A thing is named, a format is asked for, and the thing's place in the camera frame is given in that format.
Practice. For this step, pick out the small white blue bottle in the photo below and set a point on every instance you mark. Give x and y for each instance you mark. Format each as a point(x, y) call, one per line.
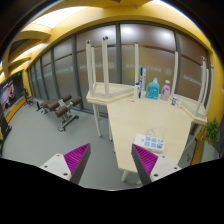
point(136, 91)

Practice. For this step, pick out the upturned white table right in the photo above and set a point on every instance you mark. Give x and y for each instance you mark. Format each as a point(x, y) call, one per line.
point(192, 85)

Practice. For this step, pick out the upturned white table left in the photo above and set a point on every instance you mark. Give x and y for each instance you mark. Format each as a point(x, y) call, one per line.
point(103, 92)

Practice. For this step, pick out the purple detergent bottle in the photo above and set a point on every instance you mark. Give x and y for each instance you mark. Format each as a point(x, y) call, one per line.
point(165, 92)

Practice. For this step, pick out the black exercise machine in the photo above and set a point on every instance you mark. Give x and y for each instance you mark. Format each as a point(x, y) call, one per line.
point(28, 98)

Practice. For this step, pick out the blue detergent bottle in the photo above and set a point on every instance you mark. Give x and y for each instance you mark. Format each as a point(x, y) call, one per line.
point(152, 90)

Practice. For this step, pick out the green potted plant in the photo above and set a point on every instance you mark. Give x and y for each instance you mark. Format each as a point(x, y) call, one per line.
point(211, 131)

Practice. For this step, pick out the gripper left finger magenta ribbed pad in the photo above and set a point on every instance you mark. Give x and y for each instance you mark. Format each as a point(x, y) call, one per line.
point(69, 166)

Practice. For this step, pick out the wall display screen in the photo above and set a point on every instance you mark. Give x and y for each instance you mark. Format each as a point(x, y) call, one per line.
point(10, 92)

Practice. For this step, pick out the light wood table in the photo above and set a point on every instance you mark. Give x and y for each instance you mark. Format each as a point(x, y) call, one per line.
point(129, 117)

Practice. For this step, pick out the small blue white carton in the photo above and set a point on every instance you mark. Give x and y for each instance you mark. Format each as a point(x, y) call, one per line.
point(174, 101)

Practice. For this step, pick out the tall blue white box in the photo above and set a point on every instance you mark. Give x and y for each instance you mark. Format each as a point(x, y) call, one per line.
point(142, 81)

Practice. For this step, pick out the upturned white table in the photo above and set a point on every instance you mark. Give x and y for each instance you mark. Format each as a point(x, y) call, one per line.
point(192, 85)
point(103, 92)

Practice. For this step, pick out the brown padded exercise bench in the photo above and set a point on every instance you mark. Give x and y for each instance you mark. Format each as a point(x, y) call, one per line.
point(61, 107)

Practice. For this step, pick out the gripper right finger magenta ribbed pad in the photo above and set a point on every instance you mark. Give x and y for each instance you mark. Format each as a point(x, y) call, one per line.
point(151, 167)

